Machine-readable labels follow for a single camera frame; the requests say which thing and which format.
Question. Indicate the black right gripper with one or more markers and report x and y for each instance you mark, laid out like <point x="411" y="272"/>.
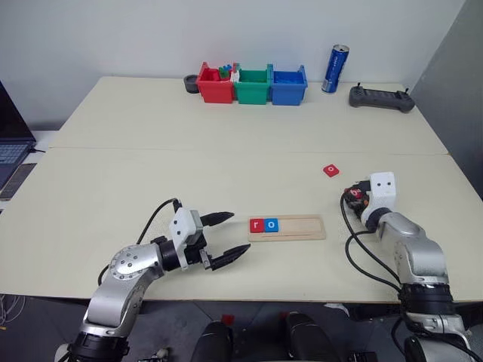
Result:
<point x="365" y="198"/>

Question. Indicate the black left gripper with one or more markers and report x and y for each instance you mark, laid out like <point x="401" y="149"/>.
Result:
<point x="197" y="228"/>

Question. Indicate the red letter b block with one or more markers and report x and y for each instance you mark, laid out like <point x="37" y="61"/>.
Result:
<point x="355" y="194"/>

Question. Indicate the red letter o block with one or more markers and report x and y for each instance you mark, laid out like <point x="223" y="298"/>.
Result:
<point x="331" y="169"/>

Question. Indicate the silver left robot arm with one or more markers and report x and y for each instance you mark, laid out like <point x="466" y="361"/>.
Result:
<point x="124" y="271"/>

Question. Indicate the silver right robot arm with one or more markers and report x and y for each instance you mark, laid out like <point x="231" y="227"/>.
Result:
<point x="419" y="256"/>

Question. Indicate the red letter r block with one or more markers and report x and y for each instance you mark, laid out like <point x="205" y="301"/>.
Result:
<point x="257" y="226"/>

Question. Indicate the blue letter o block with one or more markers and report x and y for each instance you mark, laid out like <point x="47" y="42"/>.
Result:
<point x="271" y="225"/>

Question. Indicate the wooden letter tray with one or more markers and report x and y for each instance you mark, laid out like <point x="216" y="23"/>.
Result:
<point x="298" y="228"/>

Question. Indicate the small red square part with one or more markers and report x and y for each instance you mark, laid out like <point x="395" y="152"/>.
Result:
<point x="228" y="319"/>

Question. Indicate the grey handheld controller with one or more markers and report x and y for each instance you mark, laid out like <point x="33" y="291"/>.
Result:
<point x="379" y="99"/>

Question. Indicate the dark rounded shape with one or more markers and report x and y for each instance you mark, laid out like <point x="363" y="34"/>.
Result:
<point x="213" y="343"/>
<point x="309" y="337"/>

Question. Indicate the blue plastic bin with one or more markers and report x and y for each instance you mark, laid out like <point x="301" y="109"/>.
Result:
<point x="287" y="88"/>

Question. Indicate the blue drink can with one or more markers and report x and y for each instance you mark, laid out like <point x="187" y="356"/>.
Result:
<point x="334" y="69"/>

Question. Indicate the green plastic bin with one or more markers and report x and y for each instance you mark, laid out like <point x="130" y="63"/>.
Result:
<point x="252" y="90"/>

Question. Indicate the red plastic bin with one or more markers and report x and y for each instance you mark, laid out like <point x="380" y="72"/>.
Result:
<point x="215" y="88"/>

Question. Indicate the black round holder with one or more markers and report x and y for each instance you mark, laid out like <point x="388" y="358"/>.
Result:
<point x="191" y="83"/>

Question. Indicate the small white plastic piece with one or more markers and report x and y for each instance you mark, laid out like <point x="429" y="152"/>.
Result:
<point x="235" y="76"/>

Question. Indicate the small green toy brick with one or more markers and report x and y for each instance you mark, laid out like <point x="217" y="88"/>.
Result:
<point x="225" y="74"/>

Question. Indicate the small blue toy brick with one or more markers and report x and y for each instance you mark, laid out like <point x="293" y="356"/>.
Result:
<point x="225" y="68"/>

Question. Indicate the dark laptop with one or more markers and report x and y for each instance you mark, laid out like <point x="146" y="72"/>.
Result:
<point x="9" y="128"/>

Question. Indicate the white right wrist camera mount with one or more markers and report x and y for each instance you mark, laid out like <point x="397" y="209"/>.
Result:
<point x="383" y="190"/>

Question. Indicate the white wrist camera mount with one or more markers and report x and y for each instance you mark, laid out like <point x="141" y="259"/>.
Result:
<point x="383" y="190"/>
<point x="181" y="226"/>

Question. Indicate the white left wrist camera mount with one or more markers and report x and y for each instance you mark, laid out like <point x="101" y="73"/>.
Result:
<point x="181" y="226"/>

